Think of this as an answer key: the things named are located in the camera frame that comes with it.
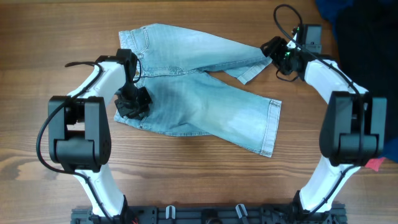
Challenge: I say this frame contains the light blue denim shorts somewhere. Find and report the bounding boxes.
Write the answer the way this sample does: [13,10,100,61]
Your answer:
[114,24,282,157]

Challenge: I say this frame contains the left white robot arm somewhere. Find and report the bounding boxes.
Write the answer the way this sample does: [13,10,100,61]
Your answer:
[42,49,152,223]

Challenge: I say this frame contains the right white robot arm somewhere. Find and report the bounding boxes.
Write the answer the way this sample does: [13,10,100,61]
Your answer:
[261,25,387,219]

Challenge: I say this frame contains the dark blue garment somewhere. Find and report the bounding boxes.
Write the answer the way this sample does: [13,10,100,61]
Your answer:
[314,0,398,41]

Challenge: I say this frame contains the black garment pile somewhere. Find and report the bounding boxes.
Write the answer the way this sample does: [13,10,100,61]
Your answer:
[335,0,397,142]

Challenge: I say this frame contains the red garment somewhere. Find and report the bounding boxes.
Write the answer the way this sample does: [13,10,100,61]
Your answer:
[365,157,386,172]

